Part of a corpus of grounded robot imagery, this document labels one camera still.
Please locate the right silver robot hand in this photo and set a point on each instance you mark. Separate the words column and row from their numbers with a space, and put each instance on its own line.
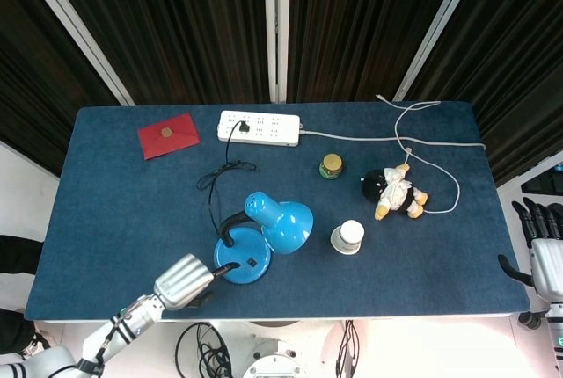
column 544, row 242

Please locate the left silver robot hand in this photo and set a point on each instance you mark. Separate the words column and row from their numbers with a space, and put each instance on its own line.
column 182, row 283

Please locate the blue desk lamp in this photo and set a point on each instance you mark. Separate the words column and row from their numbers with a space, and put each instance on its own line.
column 264, row 233

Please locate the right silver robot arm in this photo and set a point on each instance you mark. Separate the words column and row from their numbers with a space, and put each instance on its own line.
column 555, row 329

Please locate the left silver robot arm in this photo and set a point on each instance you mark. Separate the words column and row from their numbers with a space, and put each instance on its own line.
column 79, row 347

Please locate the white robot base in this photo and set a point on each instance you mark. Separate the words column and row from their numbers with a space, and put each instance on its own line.
column 275, row 358

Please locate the blue table mat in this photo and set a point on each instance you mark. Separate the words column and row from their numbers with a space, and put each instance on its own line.
column 281, row 220

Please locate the red envelope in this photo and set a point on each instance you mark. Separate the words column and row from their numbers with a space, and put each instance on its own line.
column 168, row 135

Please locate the black plush doll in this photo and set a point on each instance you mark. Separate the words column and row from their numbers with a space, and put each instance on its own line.
column 393, row 191

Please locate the white round cup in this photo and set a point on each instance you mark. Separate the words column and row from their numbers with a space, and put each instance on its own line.
column 348, row 237

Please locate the white power strip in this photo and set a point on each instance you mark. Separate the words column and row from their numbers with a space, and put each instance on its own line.
column 259, row 128

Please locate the small jar with gold lid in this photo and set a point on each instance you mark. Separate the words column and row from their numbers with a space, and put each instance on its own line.
column 331, row 166

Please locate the white frame post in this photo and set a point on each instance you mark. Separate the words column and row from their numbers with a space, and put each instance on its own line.
column 70, row 28
column 440, row 26
column 277, row 28

